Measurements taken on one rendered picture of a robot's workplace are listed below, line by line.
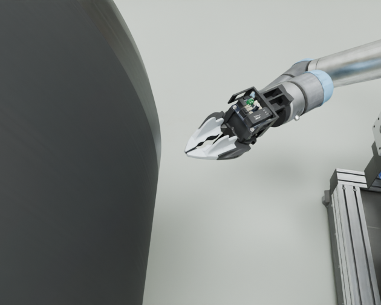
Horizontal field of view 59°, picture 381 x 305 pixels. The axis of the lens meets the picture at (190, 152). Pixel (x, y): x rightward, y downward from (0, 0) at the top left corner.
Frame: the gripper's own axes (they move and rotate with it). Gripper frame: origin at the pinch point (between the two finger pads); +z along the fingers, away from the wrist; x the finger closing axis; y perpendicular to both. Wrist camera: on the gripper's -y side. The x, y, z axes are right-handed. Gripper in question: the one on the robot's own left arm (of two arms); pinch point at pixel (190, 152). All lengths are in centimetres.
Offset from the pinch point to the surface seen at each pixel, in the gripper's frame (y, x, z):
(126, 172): 26.7, 7.6, 21.4
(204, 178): -103, -16, -63
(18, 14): 33.7, 1.0, 24.4
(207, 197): -101, -6, -56
